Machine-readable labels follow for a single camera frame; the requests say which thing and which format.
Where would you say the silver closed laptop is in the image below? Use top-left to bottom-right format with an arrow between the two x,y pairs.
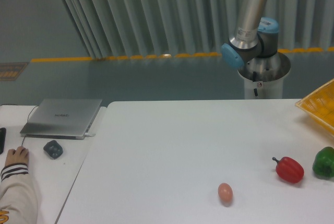
20,99 -> 102,139

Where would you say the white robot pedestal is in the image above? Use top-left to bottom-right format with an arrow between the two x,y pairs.
238,52 -> 291,99

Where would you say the green bell pepper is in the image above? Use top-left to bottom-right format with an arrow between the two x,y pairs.
312,147 -> 333,178

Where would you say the pleated grey curtain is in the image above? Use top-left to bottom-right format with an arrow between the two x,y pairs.
64,0 -> 333,59

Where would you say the white side table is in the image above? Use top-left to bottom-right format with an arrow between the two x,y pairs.
1,105 -> 106,223

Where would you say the brown egg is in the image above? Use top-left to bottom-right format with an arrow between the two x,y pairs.
218,183 -> 233,203

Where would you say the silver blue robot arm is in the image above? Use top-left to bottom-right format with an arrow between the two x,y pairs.
221,0 -> 267,68

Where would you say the person's hand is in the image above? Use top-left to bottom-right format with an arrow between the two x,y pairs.
5,146 -> 29,167

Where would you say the cream sleeved forearm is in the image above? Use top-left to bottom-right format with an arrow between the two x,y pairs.
1,163 -> 38,223

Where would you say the red bell pepper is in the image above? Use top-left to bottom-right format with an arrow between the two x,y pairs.
272,157 -> 304,184

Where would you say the yellow plastic basket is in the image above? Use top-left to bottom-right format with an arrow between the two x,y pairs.
295,79 -> 333,135

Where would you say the dark earbuds case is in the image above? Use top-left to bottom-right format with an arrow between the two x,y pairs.
43,140 -> 63,159

